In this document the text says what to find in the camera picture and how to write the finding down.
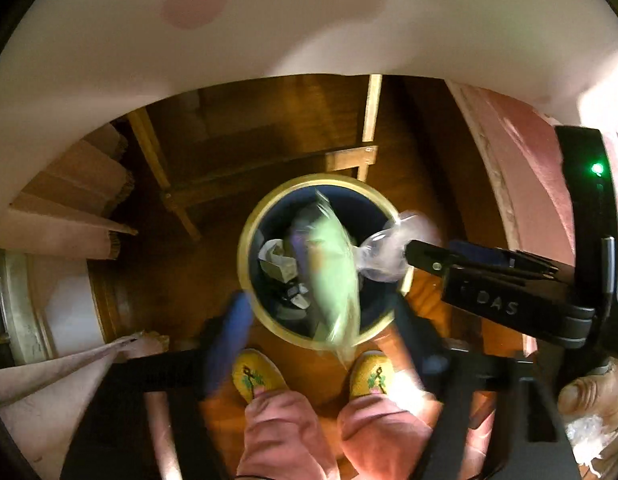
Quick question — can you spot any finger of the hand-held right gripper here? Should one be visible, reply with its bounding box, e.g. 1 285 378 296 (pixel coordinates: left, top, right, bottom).
448 239 510 265
404 240 466 279

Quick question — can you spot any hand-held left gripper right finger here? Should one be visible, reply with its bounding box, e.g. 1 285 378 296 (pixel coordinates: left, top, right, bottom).
389 292 584 480

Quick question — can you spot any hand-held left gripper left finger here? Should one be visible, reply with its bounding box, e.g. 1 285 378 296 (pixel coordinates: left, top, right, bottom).
59 290 257 480

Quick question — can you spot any green tea box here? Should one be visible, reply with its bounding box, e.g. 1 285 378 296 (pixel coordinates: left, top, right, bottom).
259 239 299 284

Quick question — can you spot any clear bag with green pad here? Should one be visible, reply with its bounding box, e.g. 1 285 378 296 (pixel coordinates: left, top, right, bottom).
291 187 442 366

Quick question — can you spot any blue bin with yellow rim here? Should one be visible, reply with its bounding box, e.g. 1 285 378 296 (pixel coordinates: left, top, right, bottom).
237 173 415 352

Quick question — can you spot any person's right hand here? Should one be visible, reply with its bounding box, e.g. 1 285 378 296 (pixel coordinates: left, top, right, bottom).
556 359 618 427

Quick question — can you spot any yellow embroidered slipper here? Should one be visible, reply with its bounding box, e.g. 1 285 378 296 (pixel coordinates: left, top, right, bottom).
232 348 289 404
349 350 390 401

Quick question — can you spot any pink blanket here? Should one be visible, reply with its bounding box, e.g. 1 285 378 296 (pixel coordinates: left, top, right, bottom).
446 80 618 356

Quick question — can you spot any person's right leg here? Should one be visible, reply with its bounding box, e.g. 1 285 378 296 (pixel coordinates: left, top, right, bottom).
338 340 442 480

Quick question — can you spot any person's leg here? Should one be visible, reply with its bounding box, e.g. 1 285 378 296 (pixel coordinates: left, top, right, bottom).
338 340 442 480
236 387 340 480

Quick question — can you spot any person's left leg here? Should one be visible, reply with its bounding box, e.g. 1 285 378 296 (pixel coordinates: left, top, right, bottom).
236 387 340 480

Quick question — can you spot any white container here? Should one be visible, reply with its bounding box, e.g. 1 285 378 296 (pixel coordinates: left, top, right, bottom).
0 247 108 366

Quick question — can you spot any flat cardboard stack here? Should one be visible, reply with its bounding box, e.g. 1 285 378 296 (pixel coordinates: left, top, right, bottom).
0 122 140 261

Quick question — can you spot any wooden chair frame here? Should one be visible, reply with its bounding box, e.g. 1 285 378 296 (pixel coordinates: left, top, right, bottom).
126 73 385 244

